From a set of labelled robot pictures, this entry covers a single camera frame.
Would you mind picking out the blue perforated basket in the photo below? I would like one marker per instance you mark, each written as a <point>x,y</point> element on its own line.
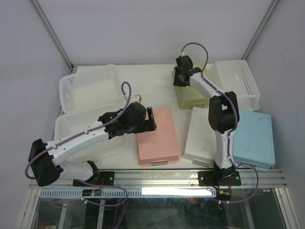
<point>253,140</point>

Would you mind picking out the aluminium mounting rail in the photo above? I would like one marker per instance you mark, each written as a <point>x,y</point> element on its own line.
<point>179,178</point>

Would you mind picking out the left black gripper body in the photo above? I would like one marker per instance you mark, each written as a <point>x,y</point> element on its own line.
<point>139,127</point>

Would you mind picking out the cream white perforated basket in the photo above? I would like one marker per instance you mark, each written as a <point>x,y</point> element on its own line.
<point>200,147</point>

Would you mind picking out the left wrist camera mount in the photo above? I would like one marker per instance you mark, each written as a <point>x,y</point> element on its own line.
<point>136,98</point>

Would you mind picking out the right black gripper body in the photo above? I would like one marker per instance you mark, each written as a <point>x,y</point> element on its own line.
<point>177,80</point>

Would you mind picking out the yellow-green perforated basket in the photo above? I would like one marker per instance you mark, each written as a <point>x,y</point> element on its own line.
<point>188,97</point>

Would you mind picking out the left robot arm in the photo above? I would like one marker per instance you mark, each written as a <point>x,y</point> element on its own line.
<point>48,162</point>

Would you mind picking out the translucent white basket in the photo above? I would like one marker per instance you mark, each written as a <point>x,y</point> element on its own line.
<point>77,120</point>
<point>88,89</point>
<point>236,76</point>

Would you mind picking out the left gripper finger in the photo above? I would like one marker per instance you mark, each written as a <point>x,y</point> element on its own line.
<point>151,126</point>
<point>150,113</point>

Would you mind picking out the white cable duct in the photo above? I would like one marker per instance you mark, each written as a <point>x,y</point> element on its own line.
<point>146,192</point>

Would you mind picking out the pink perforated basket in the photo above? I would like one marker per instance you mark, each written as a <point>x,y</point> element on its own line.
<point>161,145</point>

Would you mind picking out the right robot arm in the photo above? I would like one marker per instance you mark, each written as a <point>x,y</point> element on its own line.
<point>223,116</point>

